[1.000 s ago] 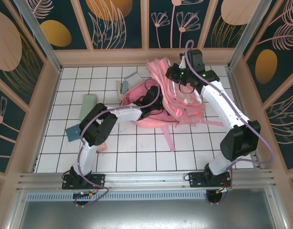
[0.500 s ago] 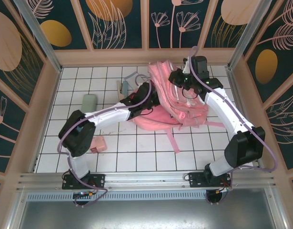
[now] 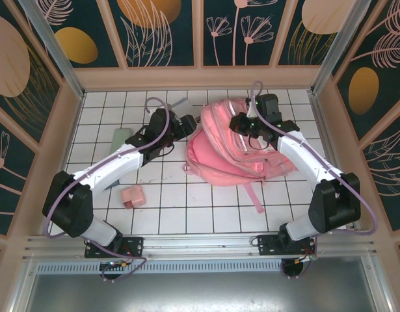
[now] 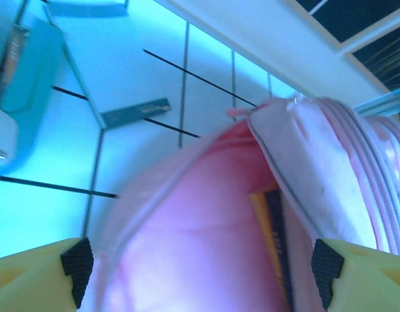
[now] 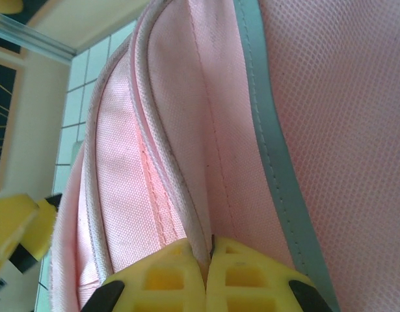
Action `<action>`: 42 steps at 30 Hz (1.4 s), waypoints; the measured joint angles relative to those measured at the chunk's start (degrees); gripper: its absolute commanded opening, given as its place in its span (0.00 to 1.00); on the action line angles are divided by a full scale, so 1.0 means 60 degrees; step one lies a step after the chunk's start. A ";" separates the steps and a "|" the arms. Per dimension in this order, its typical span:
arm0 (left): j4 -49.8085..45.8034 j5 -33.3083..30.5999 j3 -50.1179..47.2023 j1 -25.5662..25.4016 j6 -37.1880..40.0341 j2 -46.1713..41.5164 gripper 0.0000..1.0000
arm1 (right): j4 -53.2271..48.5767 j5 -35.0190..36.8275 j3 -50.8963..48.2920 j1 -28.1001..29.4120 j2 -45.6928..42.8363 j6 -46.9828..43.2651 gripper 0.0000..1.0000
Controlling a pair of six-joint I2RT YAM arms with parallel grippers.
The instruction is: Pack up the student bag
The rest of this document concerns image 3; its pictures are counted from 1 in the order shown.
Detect grey-green small box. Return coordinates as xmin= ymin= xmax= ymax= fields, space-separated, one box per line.
xmin=169 ymin=98 xmax=194 ymax=114

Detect mint green hard case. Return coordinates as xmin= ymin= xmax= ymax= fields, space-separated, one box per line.
xmin=109 ymin=127 xmax=134 ymax=155

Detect pink school backpack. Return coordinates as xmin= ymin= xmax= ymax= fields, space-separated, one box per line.
xmin=181 ymin=97 xmax=300 ymax=215

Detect pink small box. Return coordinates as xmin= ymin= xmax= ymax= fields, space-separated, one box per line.
xmin=120 ymin=185 xmax=146 ymax=211

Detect dark panel with flower outlines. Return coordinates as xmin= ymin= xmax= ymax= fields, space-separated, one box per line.
xmin=201 ymin=0 xmax=287 ymax=68

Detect dark panel, pale disc, fronds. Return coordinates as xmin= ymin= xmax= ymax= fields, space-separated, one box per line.
xmin=276 ymin=0 xmax=355 ymax=66

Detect dark panel with leaf outlines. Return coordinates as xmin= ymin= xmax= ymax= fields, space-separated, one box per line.
xmin=107 ymin=0 xmax=196 ymax=68

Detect dark panel with gold oval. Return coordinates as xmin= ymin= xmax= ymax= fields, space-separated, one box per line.
xmin=32 ymin=0 xmax=121 ymax=69

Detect dark panel oval and feather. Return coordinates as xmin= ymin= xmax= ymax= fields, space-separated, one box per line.
xmin=331 ymin=0 xmax=400 ymax=142

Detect dark panel, large pale disc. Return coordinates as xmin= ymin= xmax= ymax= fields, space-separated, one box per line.
xmin=0 ymin=9 xmax=62 ymax=146

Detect dark panel with feather outlines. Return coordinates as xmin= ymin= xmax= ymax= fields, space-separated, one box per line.
xmin=362 ymin=94 xmax=400 ymax=232

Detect small circuit board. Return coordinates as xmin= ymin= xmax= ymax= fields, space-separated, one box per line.
xmin=100 ymin=259 xmax=129 ymax=271

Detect dark panel with small flower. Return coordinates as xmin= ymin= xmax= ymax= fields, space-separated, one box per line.
xmin=0 ymin=99 xmax=38 ymax=237

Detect yellow power connector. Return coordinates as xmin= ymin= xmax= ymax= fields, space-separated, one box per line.
xmin=292 ymin=254 xmax=318 ymax=265

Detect grey metal sheet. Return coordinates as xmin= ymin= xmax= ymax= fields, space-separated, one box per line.
xmin=10 ymin=272 xmax=392 ymax=312

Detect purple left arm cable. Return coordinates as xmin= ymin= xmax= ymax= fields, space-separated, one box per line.
xmin=44 ymin=96 xmax=170 ymax=284

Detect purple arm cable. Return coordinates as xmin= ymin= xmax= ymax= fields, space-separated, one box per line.
xmin=44 ymin=96 xmax=170 ymax=284
xmin=250 ymin=80 xmax=380 ymax=235

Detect aluminium corner post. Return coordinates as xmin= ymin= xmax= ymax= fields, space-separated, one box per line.
xmin=310 ymin=0 xmax=366 ymax=97
xmin=19 ymin=0 xmax=87 ymax=100

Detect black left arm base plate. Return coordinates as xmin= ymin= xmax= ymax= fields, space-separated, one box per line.
xmin=85 ymin=236 xmax=145 ymax=259

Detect aluminium mounting rail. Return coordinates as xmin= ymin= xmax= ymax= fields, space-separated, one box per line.
xmin=22 ymin=231 xmax=378 ymax=261

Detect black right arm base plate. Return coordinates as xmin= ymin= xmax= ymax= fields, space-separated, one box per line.
xmin=257 ymin=233 xmax=317 ymax=258

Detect grey slotted cable duct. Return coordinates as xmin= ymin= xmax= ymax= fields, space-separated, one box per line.
xmin=35 ymin=261 xmax=285 ymax=275

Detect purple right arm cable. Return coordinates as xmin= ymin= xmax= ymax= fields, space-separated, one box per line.
xmin=250 ymin=80 xmax=380 ymax=235

